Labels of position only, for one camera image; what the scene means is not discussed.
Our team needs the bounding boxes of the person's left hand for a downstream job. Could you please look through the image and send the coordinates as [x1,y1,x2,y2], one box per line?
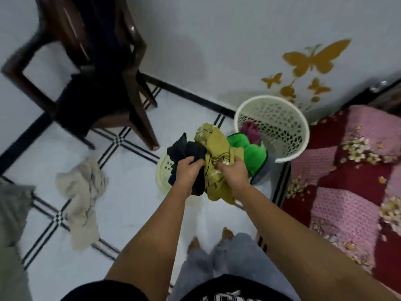
[171,156,206,198]

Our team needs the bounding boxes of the person's right hand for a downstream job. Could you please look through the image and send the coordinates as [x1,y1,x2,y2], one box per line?
[216,157,252,198]

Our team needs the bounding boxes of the dark navy garment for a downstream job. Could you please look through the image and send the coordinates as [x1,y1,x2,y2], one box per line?
[167,133,208,196]

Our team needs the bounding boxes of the olive yellow garment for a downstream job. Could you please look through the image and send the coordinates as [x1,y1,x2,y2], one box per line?
[194,123,245,206]

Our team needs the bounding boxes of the person's left forearm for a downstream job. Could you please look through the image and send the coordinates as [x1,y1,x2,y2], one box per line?
[105,184,201,301]

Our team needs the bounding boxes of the person's right forearm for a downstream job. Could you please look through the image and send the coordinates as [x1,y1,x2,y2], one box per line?
[234,184,401,301]

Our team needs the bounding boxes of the bright green garment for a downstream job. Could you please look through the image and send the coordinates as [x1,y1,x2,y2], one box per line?
[227,132,268,176]

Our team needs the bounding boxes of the grey garment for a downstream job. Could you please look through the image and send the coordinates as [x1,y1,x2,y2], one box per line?
[250,153,278,186]

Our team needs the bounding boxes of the maroon garment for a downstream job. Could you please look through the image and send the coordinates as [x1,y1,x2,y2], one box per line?
[240,121,262,146]

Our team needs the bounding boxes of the white perforated laundry basket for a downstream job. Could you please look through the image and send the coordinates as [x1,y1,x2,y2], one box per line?
[234,95,310,163]

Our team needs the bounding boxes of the grey jeans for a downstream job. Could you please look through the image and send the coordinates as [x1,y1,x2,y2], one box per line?
[168,232,302,301]

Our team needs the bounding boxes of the gold flower sticker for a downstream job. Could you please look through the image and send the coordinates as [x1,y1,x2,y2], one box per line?
[280,79,297,99]

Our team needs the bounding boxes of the small gold butterfly sticker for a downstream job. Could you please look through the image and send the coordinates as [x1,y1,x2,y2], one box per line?
[308,77,331,95]
[261,73,283,89]

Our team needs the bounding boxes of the brown plastic chair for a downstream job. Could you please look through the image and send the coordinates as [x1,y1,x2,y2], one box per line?
[1,0,161,151]

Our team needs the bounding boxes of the beige crumpled cloth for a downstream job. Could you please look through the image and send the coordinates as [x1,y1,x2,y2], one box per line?
[56,158,108,251]

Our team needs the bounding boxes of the black printed shirt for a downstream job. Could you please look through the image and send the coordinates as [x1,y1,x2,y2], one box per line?
[60,274,302,301]

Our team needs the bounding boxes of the black cloth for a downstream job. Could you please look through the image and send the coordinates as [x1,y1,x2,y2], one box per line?
[56,0,132,139]

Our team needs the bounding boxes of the pink red floral blanket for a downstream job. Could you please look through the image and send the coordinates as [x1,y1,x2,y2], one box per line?
[281,105,401,295]

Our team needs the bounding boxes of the large gold butterfly sticker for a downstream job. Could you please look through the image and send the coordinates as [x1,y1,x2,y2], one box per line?
[283,39,352,78]

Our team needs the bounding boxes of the dark wooden furniture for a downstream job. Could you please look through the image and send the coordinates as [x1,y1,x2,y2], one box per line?
[341,78,401,117]

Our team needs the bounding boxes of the light grey fabric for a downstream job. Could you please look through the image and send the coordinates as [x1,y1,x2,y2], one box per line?
[0,182,36,301]

